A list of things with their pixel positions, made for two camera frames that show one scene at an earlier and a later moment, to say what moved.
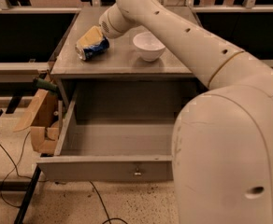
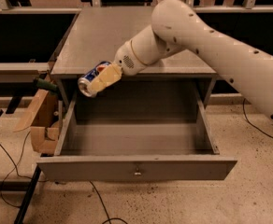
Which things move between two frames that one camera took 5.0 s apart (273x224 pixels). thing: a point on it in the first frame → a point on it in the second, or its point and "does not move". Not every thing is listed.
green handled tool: (41, 83) does not move
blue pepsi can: (91, 51) → (84, 82)
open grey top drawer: (114, 135) does not move
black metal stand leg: (21, 218) does not move
